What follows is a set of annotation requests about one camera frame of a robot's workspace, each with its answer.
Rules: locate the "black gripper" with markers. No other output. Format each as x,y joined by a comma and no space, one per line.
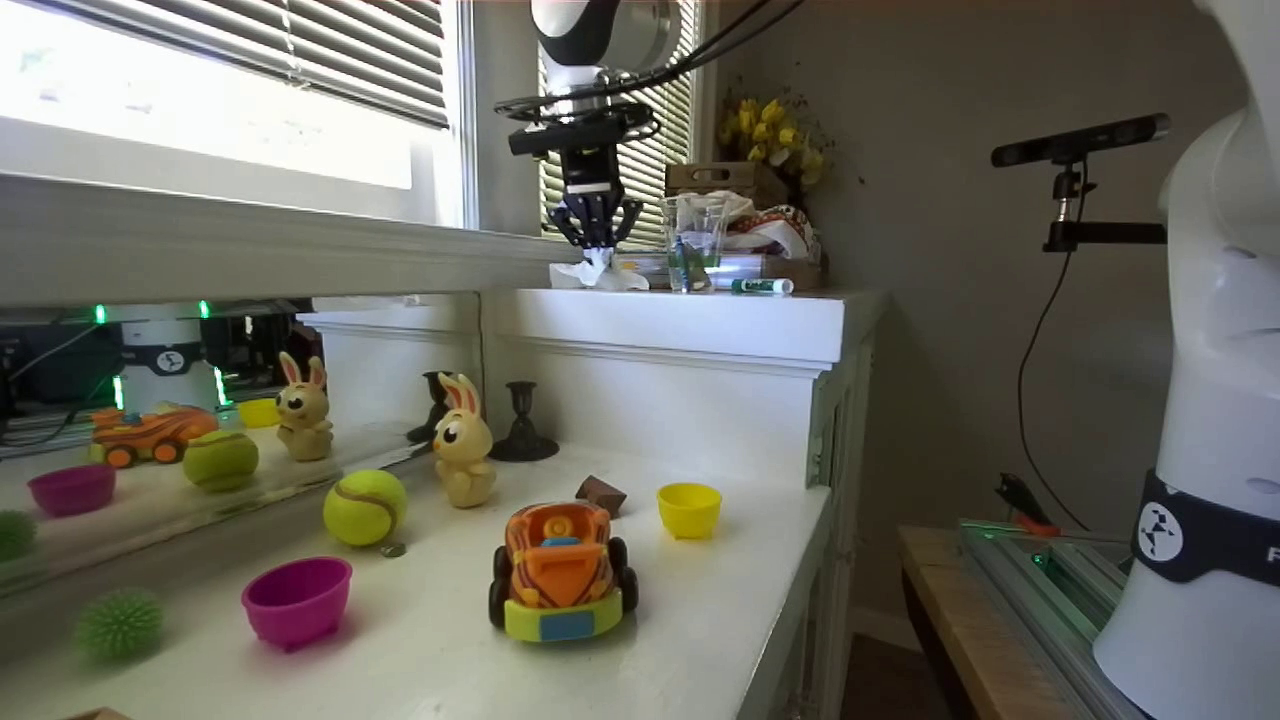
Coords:
595,185

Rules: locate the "white paper towel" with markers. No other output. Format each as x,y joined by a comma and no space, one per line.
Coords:
595,273

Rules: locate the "orange toy car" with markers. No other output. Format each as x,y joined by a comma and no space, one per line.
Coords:
560,572

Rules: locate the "yellow bunny toy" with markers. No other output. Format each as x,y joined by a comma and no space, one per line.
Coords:
466,446

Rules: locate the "clear plastic cup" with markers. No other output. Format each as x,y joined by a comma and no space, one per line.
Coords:
692,247

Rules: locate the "narrow white window blind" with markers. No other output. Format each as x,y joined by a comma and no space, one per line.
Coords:
661,161

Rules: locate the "green white marker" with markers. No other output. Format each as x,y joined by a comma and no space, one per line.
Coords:
762,286

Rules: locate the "yellow artificial flowers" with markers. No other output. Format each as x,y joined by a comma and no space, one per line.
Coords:
776,141

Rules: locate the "dark candle holder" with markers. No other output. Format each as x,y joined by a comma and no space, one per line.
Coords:
522,426

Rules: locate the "brown wooden block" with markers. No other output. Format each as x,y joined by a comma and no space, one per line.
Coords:
600,492

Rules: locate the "yellow plastic bowl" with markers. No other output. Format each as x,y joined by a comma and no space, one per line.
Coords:
690,509

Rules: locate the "yellow-green tennis ball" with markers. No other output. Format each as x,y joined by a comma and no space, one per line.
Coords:
364,509

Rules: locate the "wide white window blind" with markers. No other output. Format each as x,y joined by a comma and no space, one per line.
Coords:
265,55

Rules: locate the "mirror panel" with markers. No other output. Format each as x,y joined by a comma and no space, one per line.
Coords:
161,400

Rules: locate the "magenta plastic bowl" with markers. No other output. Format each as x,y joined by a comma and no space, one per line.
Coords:
299,603

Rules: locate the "wooden bench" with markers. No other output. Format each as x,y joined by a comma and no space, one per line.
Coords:
985,615

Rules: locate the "green spiky ball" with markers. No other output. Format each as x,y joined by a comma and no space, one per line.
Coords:
122,625

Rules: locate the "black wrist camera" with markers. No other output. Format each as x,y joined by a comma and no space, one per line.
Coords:
580,125

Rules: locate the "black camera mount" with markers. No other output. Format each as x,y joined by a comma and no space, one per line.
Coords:
1086,213

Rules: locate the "black stereo camera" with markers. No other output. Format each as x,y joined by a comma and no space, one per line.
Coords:
1081,141

